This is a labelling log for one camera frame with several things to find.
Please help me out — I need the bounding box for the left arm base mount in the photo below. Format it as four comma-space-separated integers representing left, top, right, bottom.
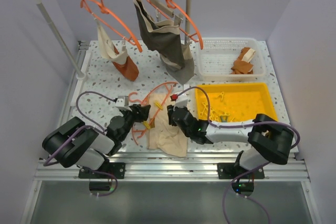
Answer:
78, 162, 125, 194

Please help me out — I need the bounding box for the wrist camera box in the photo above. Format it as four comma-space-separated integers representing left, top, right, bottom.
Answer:
115, 95, 130, 110
170, 93, 188, 109

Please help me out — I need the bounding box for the teal clothespin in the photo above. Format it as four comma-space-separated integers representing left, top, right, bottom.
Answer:
220, 115, 229, 122

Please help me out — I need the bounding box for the white plastic basket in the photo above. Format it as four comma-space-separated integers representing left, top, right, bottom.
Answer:
195, 37, 266, 82

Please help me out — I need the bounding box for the pile of cream clothespins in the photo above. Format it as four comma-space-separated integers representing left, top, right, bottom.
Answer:
196, 91, 237, 122

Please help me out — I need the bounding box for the grey hanging underwear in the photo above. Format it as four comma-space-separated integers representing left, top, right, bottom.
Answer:
133, 0, 195, 84

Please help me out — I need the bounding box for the yellow plastic tray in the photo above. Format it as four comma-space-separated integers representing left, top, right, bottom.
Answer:
195, 83, 278, 122

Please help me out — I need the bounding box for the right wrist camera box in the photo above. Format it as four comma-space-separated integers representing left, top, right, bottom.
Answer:
170, 93, 188, 109

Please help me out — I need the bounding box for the orange hanging underwear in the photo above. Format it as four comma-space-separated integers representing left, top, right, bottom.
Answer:
111, 46, 139, 81

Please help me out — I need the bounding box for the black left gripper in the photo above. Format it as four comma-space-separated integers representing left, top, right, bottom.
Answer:
119, 103, 150, 141

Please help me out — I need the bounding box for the beige hanging underwear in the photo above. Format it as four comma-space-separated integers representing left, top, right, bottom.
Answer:
96, 20, 129, 66

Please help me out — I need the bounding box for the orange hanger with clothes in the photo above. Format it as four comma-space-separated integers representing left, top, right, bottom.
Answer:
80, 0, 143, 53

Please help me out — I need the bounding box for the aluminium rail frame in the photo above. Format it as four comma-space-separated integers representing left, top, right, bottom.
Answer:
34, 40, 310, 183

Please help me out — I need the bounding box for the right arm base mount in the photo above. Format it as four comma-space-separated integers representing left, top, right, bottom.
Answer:
217, 151, 265, 196

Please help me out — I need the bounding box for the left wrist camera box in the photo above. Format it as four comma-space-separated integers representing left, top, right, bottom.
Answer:
115, 95, 130, 110

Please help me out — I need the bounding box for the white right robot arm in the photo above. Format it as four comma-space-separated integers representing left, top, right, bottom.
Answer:
167, 105, 293, 178

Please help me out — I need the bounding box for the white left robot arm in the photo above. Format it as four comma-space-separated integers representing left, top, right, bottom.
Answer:
42, 104, 151, 178

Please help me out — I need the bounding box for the wooden clip hanger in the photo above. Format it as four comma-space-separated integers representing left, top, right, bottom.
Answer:
133, 0, 184, 25

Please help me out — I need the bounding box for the brown and cream underwear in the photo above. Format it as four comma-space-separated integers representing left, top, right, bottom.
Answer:
230, 47, 256, 74

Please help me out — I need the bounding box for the yellow clothespin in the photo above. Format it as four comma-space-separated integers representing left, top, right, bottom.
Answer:
154, 101, 163, 111
142, 121, 152, 130

